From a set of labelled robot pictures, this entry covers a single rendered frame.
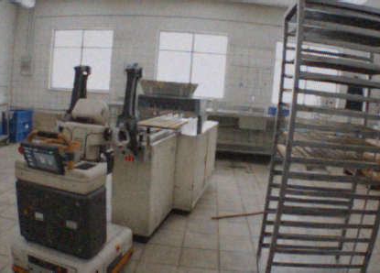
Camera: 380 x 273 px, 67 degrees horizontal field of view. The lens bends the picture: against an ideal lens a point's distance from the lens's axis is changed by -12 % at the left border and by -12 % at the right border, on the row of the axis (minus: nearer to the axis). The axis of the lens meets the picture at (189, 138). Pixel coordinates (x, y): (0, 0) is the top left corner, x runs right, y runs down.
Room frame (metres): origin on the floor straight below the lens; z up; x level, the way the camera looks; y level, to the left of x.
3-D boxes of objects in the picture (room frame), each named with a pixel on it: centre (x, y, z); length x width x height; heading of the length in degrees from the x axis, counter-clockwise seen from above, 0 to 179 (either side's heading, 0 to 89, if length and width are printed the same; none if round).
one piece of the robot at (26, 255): (1.52, 0.77, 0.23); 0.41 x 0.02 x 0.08; 77
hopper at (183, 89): (3.19, 0.24, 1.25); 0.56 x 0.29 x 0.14; 77
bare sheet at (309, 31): (1.78, -0.85, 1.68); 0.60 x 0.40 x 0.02; 84
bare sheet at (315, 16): (1.78, -0.85, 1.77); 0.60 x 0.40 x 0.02; 84
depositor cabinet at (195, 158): (3.66, 0.13, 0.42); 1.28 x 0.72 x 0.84; 167
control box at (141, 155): (2.35, 0.43, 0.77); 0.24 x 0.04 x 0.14; 77
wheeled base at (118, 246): (1.84, 0.72, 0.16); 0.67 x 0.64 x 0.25; 167
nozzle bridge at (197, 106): (3.19, 0.24, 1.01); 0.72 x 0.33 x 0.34; 77
